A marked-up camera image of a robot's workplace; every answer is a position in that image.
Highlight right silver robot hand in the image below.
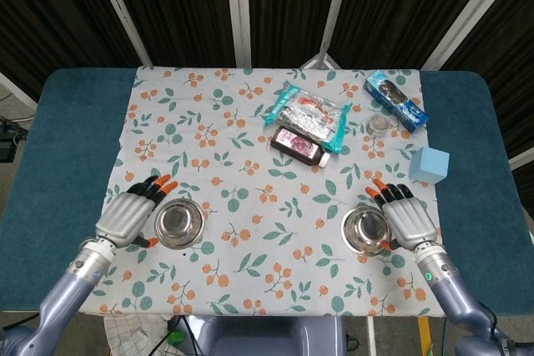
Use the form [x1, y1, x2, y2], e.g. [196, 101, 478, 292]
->
[365, 178, 440, 251]

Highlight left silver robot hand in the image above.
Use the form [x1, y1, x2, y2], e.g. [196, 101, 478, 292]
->
[94, 173, 179, 249]

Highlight metal bowl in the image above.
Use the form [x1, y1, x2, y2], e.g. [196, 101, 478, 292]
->
[154, 199, 206, 248]
[340, 207, 393, 255]

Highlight floral tablecloth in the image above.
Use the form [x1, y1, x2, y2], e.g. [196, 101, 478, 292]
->
[78, 66, 444, 318]

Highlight light blue foam cube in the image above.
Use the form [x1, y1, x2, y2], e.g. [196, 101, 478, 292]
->
[408, 146, 451, 185]

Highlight teal blue table cover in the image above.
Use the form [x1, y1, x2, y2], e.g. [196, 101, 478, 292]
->
[0, 67, 534, 318]

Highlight small clear round jar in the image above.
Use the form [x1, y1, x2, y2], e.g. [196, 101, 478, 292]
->
[366, 112, 393, 136]

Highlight blue cookie box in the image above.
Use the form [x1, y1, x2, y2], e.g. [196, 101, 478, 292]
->
[362, 69, 430, 133]

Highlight white checked cloth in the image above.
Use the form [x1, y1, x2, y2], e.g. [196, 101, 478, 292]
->
[103, 313, 172, 356]

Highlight dark juice bottle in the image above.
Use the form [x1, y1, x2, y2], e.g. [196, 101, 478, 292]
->
[270, 125, 331, 168]

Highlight black power strip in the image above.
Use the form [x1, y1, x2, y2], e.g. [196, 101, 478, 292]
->
[0, 120, 20, 162]

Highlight teal silver snack packet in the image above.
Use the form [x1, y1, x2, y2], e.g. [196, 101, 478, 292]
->
[264, 82, 354, 153]

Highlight grey blue robot torso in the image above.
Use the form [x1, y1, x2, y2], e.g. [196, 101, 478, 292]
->
[189, 316, 347, 356]

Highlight dark pleated partition screen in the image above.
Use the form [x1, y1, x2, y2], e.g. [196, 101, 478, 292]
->
[0, 0, 534, 157]

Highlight white partition frame post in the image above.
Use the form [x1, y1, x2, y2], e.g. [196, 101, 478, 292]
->
[224, 0, 252, 68]
[0, 72, 38, 109]
[300, 0, 355, 70]
[509, 149, 534, 170]
[87, 0, 154, 68]
[421, 0, 521, 70]

